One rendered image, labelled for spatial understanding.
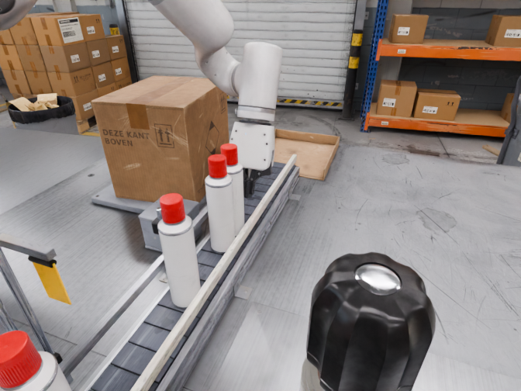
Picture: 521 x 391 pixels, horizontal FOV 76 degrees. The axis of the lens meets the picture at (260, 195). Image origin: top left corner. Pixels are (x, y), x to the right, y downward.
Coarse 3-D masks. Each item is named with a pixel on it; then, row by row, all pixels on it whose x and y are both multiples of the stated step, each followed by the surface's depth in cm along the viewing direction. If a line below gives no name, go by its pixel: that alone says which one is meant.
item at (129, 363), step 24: (264, 192) 90; (216, 264) 66; (216, 288) 61; (168, 312) 56; (144, 336) 52; (120, 360) 49; (144, 360) 49; (168, 360) 49; (96, 384) 46; (120, 384) 46
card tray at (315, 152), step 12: (276, 132) 136; (288, 132) 134; (300, 132) 133; (276, 144) 131; (288, 144) 131; (300, 144) 131; (312, 144) 131; (324, 144) 131; (336, 144) 123; (276, 156) 121; (288, 156) 121; (300, 156) 121; (312, 156) 121; (324, 156) 121; (300, 168) 113; (312, 168) 113; (324, 168) 105
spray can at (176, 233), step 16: (160, 208) 48; (176, 208) 48; (160, 224) 50; (176, 224) 49; (192, 224) 52; (160, 240) 50; (176, 240) 49; (192, 240) 52; (176, 256) 51; (192, 256) 52; (176, 272) 52; (192, 272) 54; (176, 288) 54; (192, 288) 55; (176, 304) 57
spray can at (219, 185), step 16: (208, 160) 60; (224, 160) 60; (208, 176) 62; (224, 176) 61; (208, 192) 62; (224, 192) 62; (208, 208) 64; (224, 208) 63; (224, 224) 65; (224, 240) 67
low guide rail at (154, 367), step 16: (272, 192) 84; (256, 208) 77; (240, 240) 68; (224, 256) 63; (208, 288) 56; (192, 304) 53; (192, 320) 53; (176, 336) 48; (160, 352) 46; (160, 368) 46; (144, 384) 42
